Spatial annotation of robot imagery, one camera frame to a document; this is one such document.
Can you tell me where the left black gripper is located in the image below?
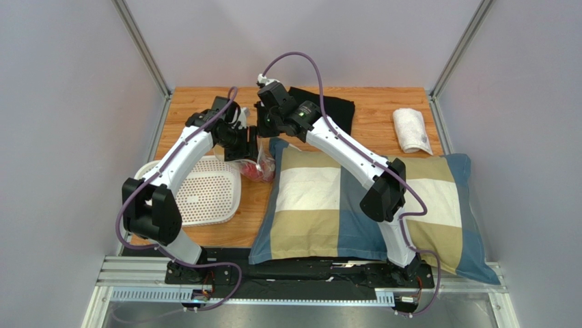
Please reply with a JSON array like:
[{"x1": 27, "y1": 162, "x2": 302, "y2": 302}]
[{"x1": 218, "y1": 125, "x2": 262, "y2": 166}]

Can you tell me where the clear zip top bag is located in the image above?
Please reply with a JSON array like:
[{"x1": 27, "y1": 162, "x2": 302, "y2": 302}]
[{"x1": 213, "y1": 107, "x2": 277, "y2": 184}]

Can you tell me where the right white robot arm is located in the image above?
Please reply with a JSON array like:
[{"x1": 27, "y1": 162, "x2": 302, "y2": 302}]
[{"x1": 255, "y1": 75, "x2": 428, "y2": 280}]

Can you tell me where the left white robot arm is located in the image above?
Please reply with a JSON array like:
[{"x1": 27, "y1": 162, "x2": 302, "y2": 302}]
[{"x1": 115, "y1": 87, "x2": 259, "y2": 269}]

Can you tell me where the red fake fruit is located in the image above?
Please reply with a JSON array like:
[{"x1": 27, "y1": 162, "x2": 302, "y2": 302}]
[{"x1": 240, "y1": 159, "x2": 275, "y2": 183}]

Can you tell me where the white perforated plastic basket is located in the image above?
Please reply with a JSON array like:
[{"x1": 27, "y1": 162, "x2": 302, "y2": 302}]
[{"x1": 134, "y1": 154, "x2": 242, "y2": 228}]

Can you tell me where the black folded cloth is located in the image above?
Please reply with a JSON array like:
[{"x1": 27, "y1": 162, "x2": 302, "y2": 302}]
[{"x1": 288, "y1": 87, "x2": 356, "y2": 135}]

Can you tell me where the plaid checkered pillow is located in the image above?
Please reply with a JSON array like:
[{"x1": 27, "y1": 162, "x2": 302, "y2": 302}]
[{"x1": 249, "y1": 138, "x2": 499, "y2": 285}]

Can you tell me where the white rolled towel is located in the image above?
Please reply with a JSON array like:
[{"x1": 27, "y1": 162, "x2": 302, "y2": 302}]
[{"x1": 393, "y1": 108, "x2": 434, "y2": 155}]

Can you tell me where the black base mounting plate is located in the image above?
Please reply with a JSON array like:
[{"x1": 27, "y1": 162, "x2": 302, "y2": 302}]
[{"x1": 122, "y1": 245, "x2": 435, "y2": 301}]

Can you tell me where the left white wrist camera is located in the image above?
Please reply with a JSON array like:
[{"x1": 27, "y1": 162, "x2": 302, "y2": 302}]
[{"x1": 232, "y1": 107, "x2": 250, "y2": 130}]

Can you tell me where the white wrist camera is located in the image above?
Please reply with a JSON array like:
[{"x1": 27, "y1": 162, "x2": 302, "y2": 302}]
[
  {"x1": 232, "y1": 107, "x2": 250, "y2": 130},
  {"x1": 256, "y1": 73, "x2": 279, "y2": 88}
]

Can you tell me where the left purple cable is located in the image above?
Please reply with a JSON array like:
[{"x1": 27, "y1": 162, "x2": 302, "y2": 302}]
[{"x1": 115, "y1": 86, "x2": 243, "y2": 312}]

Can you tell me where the purple cable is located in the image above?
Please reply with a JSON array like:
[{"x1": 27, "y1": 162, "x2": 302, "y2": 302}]
[
  {"x1": 115, "y1": 86, "x2": 243, "y2": 312},
  {"x1": 261, "y1": 51, "x2": 443, "y2": 317}
]

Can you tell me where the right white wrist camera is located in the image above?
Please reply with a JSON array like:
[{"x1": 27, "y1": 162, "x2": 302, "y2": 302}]
[{"x1": 256, "y1": 73, "x2": 279, "y2": 88}]

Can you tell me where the aluminium frame rail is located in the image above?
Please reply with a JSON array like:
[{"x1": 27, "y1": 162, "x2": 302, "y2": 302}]
[{"x1": 83, "y1": 248, "x2": 519, "y2": 327}]

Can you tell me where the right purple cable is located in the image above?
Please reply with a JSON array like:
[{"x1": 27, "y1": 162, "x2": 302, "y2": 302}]
[{"x1": 261, "y1": 51, "x2": 443, "y2": 317}]

